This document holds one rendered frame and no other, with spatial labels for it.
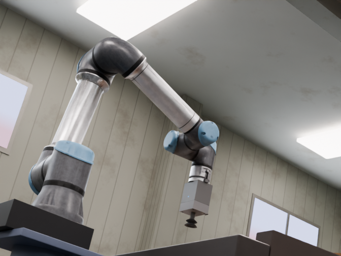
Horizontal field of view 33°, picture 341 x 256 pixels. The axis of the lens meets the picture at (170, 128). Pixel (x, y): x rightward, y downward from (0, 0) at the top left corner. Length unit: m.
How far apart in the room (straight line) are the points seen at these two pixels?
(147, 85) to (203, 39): 4.13
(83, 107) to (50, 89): 4.50
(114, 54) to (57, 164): 0.42
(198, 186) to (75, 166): 0.53
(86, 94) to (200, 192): 0.51
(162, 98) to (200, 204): 0.39
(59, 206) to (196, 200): 0.58
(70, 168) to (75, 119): 0.26
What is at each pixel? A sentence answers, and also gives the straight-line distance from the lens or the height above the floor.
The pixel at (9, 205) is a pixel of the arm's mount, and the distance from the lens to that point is 1.50.
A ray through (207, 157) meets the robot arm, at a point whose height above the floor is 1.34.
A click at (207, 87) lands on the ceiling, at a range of 6.79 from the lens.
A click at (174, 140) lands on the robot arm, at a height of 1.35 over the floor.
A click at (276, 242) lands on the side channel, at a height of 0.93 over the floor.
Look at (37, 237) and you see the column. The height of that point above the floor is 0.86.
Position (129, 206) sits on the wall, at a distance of 6.59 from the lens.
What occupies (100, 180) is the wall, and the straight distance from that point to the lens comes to 6.42.
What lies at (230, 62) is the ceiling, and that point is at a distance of 6.24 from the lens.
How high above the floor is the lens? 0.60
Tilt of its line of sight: 23 degrees up
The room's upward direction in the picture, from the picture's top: 13 degrees clockwise
